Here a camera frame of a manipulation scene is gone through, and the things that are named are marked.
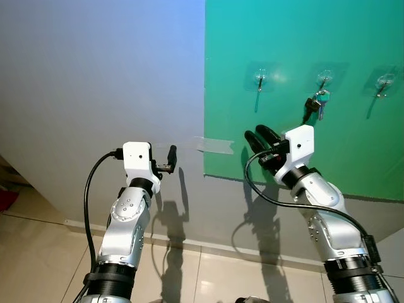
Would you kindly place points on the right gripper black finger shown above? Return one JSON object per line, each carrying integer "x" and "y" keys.
{"x": 254, "y": 142}
{"x": 267, "y": 136}

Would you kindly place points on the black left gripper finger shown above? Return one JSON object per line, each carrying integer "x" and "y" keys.
{"x": 172, "y": 155}

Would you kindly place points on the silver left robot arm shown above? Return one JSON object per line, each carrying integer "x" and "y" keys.
{"x": 129, "y": 214}

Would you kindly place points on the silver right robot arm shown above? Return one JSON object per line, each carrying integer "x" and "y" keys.
{"x": 322, "y": 196}

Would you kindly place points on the keys with black fob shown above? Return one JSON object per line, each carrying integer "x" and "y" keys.
{"x": 310, "y": 104}

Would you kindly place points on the clear adhesive metal hook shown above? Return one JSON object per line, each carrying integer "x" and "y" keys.
{"x": 384, "y": 82}
{"x": 324, "y": 77}
{"x": 260, "y": 79}

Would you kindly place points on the long clear tape strip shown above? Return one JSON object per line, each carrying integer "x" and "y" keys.
{"x": 214, "y": 145}

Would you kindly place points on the green board with hooks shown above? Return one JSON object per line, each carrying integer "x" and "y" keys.
{"x": 353, "y": 145}

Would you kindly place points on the grey right robot leg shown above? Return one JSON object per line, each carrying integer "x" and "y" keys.
{"x": 249, "y": 300}

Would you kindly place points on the red object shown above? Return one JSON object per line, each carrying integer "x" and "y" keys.
{"x": 7, "y": 201}

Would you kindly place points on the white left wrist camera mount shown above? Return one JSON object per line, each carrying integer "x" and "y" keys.
{"x": 136, "y": 158}

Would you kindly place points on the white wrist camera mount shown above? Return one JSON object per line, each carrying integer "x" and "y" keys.
{"x": 300, "y": 142}
{"x": 136, "y": 158}

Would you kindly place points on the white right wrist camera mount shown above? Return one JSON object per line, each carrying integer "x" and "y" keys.
{"x": 300, "y": 142}

